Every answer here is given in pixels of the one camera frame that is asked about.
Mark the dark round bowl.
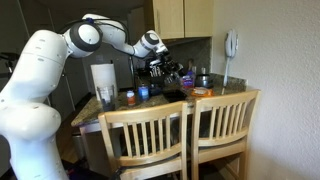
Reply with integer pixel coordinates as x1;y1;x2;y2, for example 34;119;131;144
148;83;164;97

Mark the metal pot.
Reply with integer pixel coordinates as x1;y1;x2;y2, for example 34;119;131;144
194;73;214;89

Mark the wooden cabinet door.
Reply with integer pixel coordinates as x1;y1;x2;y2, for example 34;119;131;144
184;0;214;38
152;0;185;41

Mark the light wooden chair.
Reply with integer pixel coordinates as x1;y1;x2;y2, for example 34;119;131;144
97;100;189;180
190;89;261;180

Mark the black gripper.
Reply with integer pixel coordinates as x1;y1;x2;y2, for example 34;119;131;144
148;53;188;85

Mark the orange snack packet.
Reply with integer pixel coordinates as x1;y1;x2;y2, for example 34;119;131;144
190;86;214;98

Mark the clear plastic cup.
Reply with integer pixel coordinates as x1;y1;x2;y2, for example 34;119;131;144
96;84;116;112

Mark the white wall phone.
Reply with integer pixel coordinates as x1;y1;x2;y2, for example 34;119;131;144
222;28;240;88

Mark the glass jar with blue lid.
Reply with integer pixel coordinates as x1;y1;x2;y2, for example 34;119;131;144
181;70;197;90

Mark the white paper towel roll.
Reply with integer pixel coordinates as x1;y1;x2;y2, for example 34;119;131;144
90;63;118;101

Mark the grey trash bin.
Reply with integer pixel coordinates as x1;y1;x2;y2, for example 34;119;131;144
71;133;88;162

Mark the blue can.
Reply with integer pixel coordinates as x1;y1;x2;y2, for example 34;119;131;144
137;83;150;102

